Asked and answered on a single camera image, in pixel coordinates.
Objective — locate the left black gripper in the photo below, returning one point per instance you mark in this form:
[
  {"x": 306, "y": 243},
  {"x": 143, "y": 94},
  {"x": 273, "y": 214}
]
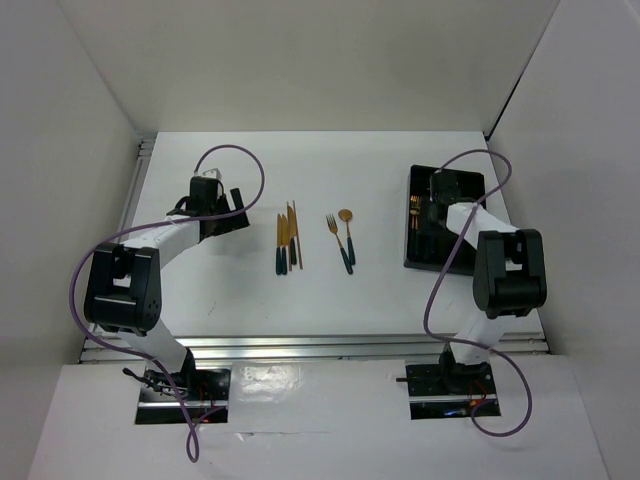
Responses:
[{"x": 230, "y": 223}]

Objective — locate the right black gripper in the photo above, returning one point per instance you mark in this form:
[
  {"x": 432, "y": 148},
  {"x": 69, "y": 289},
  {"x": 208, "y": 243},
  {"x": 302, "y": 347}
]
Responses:
[{"x": 431, "y": 202}]

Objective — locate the gold fork green handle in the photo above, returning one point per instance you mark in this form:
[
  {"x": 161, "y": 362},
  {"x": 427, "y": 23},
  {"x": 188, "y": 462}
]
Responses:
[
  {"x": 414, "y": 212},
  {"x": 417, "y": 220},
  {"x": 333, "y": 228}
]

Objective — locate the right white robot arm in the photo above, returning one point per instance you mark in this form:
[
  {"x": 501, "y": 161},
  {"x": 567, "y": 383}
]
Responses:
[{"x": 509, "y": 280}]

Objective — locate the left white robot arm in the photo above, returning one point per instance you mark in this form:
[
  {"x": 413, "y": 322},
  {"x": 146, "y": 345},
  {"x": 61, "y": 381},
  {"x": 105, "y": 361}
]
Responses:
[{"x": 124, "y": 294}]

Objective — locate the black cutlery tray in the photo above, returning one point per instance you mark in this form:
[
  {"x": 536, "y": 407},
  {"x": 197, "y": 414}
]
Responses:
[{"x": 429, "y": 248}]

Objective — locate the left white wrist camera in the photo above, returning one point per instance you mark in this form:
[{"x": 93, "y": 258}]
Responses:
[{"x": 212, "y": 173}]

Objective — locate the gold knife green handle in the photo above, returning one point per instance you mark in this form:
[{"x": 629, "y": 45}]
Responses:
[
  {"x": 280, "y": 265},
  {"x": 292, "y": 236},
  {"x": 284, "y": 244}
]

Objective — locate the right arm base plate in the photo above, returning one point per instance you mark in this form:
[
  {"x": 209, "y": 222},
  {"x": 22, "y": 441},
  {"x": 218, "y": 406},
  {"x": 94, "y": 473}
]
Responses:
[{"x": 431, "y": 396}]

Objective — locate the aluminium frame rail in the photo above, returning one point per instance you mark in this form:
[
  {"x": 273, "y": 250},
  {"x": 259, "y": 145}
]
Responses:
[{"x": 223, "y": 297}]

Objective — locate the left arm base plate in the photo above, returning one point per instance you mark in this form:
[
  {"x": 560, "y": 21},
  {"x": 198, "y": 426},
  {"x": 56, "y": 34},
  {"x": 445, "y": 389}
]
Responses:
[{"x": 206, "y": 402}]

